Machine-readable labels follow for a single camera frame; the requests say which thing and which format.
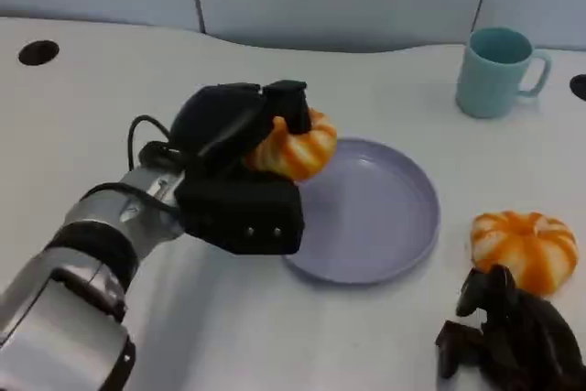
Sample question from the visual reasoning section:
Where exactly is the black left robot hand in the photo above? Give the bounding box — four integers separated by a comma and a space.
168, 80, 313, 179

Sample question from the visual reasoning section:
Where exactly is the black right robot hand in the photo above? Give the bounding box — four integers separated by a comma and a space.
434, 263, 586, 391

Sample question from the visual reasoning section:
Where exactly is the orange and white bread roll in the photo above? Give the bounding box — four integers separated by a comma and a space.
244, 108, 339, 183
471, 210, 580, 298

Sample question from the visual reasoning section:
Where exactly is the lilac plate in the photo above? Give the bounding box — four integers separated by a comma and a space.
280, 136, 442, 286

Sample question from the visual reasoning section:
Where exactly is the black round table hole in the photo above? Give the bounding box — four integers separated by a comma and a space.
569, 73, 586, 102
17, 39, 61, 68

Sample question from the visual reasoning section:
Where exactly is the pale green mug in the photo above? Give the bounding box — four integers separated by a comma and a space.
454, 26, 553, 120

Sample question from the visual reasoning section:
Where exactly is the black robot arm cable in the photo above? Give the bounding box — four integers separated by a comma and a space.
127, 114, 178, 171
80, 181, 180, 214

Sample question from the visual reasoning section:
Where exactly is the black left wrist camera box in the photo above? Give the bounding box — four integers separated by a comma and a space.
175, 169, 306, 257

